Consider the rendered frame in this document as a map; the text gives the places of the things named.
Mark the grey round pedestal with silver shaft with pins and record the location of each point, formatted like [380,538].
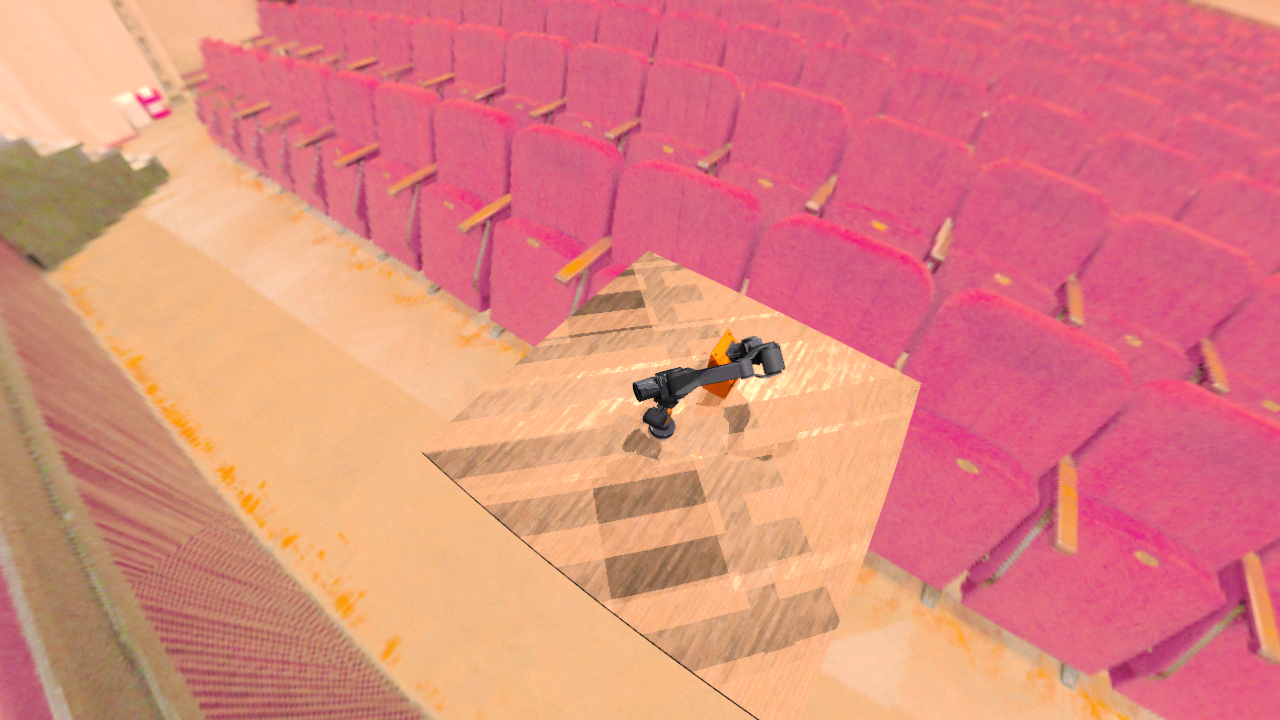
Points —
[666,432]

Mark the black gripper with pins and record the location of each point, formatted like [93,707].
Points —
[656,417]

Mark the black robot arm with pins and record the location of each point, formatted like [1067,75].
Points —
[679,382]

